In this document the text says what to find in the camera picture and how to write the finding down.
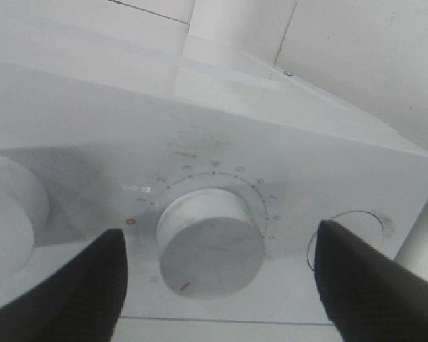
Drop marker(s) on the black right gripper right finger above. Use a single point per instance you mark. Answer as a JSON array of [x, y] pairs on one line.
[[366, 295]]

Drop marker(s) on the white round knob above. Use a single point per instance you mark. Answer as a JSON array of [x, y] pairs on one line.
[[209, 245], [24, 208]]

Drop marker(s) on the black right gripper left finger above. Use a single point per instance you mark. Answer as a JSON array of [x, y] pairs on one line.
[[82, 301]]

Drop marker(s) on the round white door button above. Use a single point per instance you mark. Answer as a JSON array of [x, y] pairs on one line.
[[369, 226]]

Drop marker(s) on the white microwave oven body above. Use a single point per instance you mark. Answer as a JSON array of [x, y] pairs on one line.
[[116, 132]]

